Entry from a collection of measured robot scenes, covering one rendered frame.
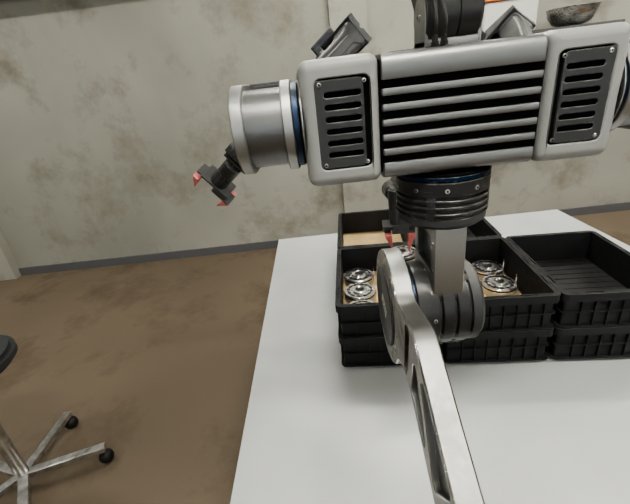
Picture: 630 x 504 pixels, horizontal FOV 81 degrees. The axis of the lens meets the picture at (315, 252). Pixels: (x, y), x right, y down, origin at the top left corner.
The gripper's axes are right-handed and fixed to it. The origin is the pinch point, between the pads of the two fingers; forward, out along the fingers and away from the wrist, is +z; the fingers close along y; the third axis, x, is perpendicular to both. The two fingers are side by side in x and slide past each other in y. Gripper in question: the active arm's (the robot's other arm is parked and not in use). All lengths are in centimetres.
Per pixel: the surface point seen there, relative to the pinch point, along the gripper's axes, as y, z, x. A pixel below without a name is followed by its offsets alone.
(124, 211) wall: 249, 30, -215
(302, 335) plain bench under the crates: 35.9, 28.6, 3.1
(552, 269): -52, 19, -14
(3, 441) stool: 165, 63, 18
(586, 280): -58, 19, -6
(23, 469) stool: 166, 81, 17
